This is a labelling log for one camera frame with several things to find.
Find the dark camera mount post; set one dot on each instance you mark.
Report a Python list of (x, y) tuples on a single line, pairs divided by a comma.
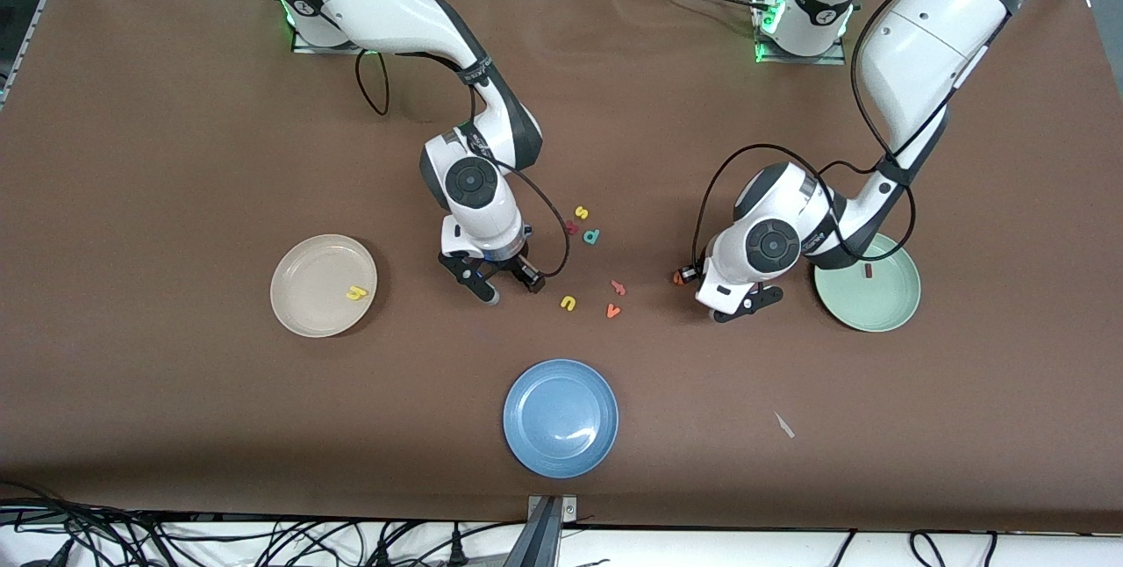
[(535, 541)]

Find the silver mount bracket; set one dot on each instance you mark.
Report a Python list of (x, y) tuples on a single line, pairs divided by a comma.
[(568, 510)]

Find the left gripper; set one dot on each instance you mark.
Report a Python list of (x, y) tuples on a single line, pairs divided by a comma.
[(690, 274)]

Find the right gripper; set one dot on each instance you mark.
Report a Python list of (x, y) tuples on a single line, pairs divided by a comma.
[(511, 266)]

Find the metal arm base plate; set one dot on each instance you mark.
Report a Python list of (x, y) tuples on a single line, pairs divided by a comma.
[(833, 61), (303, 47)]

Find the brown table cover sheet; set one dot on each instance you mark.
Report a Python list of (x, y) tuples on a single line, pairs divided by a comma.
[(175, 418)]

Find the beige brown plate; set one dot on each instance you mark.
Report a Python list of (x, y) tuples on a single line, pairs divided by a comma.
[(311, 286)]

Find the green plate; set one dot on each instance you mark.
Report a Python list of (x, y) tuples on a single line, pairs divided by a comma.
[(869, 304)]

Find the blue plate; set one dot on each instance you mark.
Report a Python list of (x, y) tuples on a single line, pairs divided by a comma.
[(560, 418)]

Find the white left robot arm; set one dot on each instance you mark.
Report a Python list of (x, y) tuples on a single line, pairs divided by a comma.
[(912, 49)]

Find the white paper scrap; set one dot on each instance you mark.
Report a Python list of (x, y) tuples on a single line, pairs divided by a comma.
[(783, 425)]

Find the yellow foam letter h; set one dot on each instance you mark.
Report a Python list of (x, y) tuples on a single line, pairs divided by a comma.
[(355, 293)]

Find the teal foam letter p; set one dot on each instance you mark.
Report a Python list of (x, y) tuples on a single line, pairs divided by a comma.
[(597, 233)]

